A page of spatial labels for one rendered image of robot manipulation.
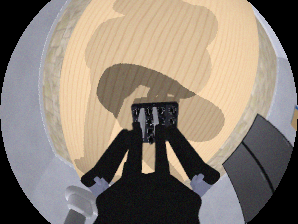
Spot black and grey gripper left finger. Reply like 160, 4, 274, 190
81, 108, 146, 206

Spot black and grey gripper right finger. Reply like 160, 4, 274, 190
153, 107, 220, 207

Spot black knob box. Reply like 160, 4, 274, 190
131, 102, 178, 144

